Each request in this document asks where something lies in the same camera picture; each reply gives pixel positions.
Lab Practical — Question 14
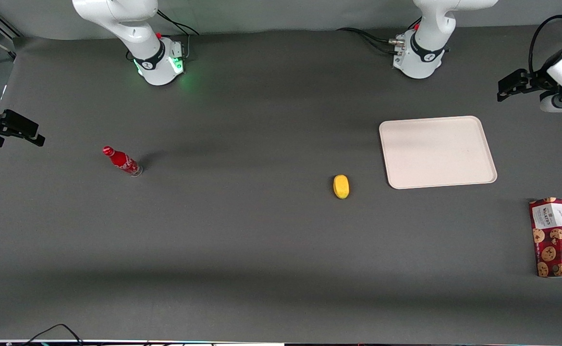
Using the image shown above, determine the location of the beige plastic tray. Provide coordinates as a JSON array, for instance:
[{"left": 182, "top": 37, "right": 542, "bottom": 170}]
[{"left": 379, "top": 115, "right": 498, "bottom": 190}]

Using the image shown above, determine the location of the red cookie box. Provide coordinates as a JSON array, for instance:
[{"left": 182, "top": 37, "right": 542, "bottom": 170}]
[{"left": 529, "top": 197, "right": 562, "bottom": 278}]

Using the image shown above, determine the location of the red cola bottle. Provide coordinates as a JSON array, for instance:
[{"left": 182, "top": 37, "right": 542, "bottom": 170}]
[{"left": 102, "top": 146, "right": 144, "bottom": 178}]

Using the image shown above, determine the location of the yellow sponge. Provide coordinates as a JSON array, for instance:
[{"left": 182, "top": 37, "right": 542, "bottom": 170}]
[{"left": 333, "top": 174, "right": 350, "bottom": 200}]

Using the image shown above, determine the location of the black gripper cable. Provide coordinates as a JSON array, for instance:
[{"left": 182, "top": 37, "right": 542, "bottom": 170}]
[{"left": 528, "top": 14, "right": 562, "bottom": 75}]

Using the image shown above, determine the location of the black arm base cable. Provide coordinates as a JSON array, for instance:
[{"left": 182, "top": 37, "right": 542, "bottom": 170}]
[
  {"left": 358, "top": 33, "right": 399, "bottom": 54},
  {"left": 156, "top": 10, "right": 200, "bottom": 59},
  {"left": 336, "top": 27, "right": 399, "bottom": 45}
]

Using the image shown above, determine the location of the black cable at table edge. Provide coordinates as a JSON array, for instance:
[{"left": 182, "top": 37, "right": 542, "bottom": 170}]
[{"left": 22, "top": 323, "right": 86, "bottom": 346}]

